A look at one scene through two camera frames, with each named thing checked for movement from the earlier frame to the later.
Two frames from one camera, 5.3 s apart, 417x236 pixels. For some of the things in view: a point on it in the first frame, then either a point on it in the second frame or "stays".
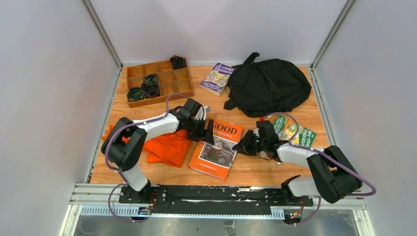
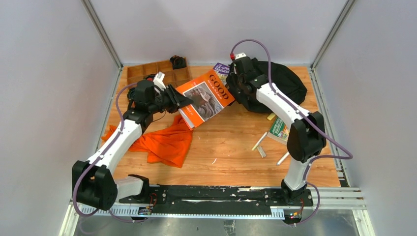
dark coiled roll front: x=134 y=94 stays
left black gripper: x=202 y=132 to x=169 y=101
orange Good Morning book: x=215 y=160 to x=209 y=94
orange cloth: x=172 y=148 stays
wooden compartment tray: x=174 y=83 stays
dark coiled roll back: x=178 y=62 stays
